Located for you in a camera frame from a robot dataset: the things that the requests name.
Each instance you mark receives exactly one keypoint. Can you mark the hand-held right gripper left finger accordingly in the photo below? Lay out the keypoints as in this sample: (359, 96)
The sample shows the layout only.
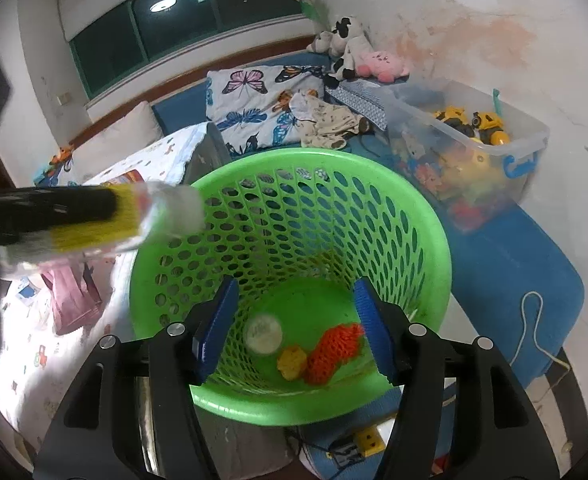
(213, 340)

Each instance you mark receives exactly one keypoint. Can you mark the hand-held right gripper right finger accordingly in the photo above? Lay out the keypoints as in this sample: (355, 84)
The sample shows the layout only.
(374, 335)

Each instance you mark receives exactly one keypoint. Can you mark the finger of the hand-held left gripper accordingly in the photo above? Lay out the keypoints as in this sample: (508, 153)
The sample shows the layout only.
(49, 210)

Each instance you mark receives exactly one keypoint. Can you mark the orange foam net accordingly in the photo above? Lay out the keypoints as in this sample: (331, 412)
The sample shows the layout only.
(334, 352)

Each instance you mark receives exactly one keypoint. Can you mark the white round container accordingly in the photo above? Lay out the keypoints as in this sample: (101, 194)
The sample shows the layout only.
(263, 333)

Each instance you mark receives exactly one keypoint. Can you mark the yellow sponge piece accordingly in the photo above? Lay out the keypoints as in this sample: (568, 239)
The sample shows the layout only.
(292, 362)

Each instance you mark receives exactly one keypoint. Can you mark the green plastic basket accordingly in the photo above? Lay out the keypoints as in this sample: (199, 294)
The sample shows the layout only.
(294, 410)

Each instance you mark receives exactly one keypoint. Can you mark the clear plastic bottle with label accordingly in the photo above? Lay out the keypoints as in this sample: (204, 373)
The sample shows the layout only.
(169, 210)

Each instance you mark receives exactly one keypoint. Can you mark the teal toy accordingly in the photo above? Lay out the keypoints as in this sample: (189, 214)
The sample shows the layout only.
(44, 175)

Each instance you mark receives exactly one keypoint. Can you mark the orange plush toy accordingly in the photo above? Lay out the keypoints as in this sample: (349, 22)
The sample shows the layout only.
(61, 154)

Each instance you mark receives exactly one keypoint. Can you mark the blue white packet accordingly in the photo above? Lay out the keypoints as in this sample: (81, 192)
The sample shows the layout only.
(29, 292)

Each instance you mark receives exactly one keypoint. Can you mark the pink cloth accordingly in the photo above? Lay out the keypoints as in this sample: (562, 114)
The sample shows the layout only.
(71, 300)

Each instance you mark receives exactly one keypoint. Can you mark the yellow power strip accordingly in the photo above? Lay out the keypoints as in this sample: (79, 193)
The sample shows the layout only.
(369, 442)

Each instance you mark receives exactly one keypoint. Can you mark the black plug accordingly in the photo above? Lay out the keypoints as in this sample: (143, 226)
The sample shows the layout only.
(346, 447)

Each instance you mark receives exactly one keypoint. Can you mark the green framed window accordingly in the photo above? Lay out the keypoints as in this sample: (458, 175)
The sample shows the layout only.
(114, 45)

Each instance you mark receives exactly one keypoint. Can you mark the blue mattress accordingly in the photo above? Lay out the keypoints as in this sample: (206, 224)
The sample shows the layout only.
(499, 270)

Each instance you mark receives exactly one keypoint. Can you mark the red plastic object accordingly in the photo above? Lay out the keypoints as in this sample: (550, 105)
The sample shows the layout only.
(439, 465)

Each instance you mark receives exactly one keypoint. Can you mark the white curtain box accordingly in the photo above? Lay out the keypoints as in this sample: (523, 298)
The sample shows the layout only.
(99, 0)

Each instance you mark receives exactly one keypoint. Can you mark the clear plastic storage box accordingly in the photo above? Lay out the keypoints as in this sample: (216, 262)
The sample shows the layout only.
(474, 195)

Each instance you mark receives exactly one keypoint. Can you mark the pile of colourful toys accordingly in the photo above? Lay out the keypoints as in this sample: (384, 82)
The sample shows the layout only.
(449, 175)

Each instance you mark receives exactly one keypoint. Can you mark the white cartoon print blanket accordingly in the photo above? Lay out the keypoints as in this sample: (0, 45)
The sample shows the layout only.
(24, 385)

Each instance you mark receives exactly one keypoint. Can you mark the beige printed clothing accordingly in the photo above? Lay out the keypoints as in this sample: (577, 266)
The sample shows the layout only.
(324, 120)

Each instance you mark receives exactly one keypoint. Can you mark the butterfly print pillow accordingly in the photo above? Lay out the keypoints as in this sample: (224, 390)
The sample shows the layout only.
(254, 105)

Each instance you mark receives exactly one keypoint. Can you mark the yellow black toy truck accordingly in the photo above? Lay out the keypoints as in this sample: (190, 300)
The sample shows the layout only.
(491, 127)
(454, 117)

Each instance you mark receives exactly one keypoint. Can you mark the blue white patterned pillow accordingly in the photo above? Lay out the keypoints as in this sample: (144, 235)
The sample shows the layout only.
(359, 97)

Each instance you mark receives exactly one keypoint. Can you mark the green plastic toy stick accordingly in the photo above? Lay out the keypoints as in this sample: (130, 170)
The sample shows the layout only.
(497, 102)

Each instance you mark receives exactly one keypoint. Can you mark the pink round plush toy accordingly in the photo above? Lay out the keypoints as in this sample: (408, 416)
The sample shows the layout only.
(381, 62)

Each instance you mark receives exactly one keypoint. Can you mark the wooden window ledge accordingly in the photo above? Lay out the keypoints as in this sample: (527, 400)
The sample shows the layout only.
(274, 51)

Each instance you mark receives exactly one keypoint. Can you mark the black white cow plush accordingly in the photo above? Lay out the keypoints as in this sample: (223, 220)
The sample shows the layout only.
(354, 45)

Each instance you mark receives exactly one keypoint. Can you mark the grey plush toy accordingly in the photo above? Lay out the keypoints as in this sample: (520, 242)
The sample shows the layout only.
(321, 40)

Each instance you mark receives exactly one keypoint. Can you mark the wall switch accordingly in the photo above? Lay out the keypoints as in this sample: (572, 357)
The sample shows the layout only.
(63, 98)

